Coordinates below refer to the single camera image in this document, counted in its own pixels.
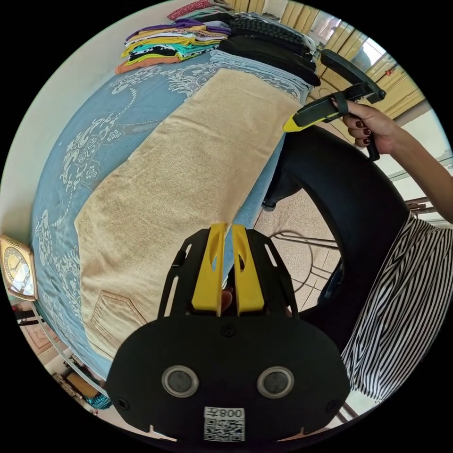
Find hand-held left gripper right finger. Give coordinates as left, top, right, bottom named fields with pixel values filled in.
left=232, top=224, right=265, bottom=317

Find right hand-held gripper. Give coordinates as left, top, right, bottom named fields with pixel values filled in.
left=283, top=83, right=382, bottom=162

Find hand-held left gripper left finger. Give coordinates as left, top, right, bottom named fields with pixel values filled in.
left=191, top=222, right=226, bottom=317

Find yellow pants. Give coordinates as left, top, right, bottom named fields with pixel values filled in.
left=74, top=69, right=302, bottom=361

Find person's right forearm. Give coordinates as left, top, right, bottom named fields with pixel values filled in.
left=387, top=122, right=453, bottom=224

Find person's right hand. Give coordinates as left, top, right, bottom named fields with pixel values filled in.
left=342, top=101, right=403, bottom=156

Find pile of clothes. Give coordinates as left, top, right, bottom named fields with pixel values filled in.
left=115, top=0, right=321, bottom=89

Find person's body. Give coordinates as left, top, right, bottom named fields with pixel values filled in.
left=261, top=124, right=453, bottom=403

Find bed with blue patterned sheet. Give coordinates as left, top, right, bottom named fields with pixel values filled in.
left=30, top=49, right=312, bottom=383

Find gold framed clock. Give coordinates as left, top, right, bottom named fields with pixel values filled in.
left=0, top=235, right=39, bottom=302

